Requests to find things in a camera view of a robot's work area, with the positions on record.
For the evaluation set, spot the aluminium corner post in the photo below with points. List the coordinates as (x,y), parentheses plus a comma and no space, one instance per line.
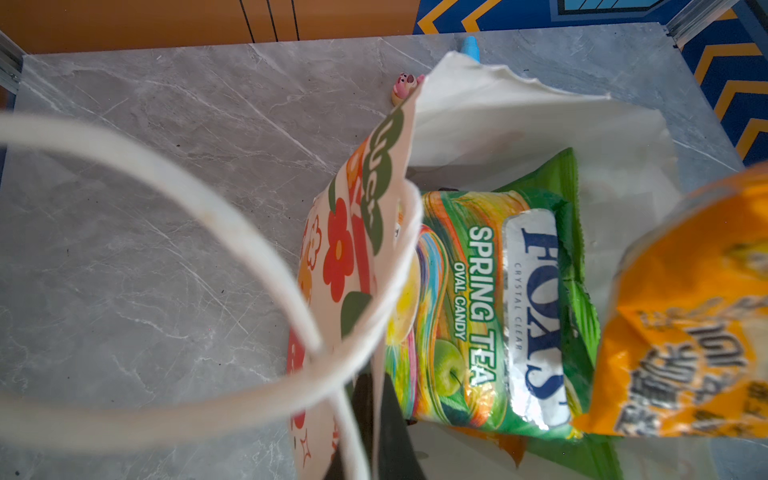
(11,64)
(694,17)

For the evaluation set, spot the right aluminium corner post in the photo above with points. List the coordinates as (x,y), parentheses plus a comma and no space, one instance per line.
(694,17)

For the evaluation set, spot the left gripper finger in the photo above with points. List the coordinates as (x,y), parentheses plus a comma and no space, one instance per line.
(396,456)

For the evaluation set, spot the left aluminium corner post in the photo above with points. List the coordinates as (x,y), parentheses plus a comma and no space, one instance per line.
(11,64)

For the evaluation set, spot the white floral paper bag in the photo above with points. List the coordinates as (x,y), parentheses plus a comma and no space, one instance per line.
(467,125)

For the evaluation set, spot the small orange packet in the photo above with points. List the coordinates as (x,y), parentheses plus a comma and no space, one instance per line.
(684,352)

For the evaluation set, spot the green Lays chips bag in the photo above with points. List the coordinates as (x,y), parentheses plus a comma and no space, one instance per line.
(555,185)

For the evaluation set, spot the pink toy cupcake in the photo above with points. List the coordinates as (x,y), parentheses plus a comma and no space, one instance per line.
(403,87)

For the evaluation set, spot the green Fox's tea candy bag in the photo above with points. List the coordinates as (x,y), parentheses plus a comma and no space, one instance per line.
(495,331)

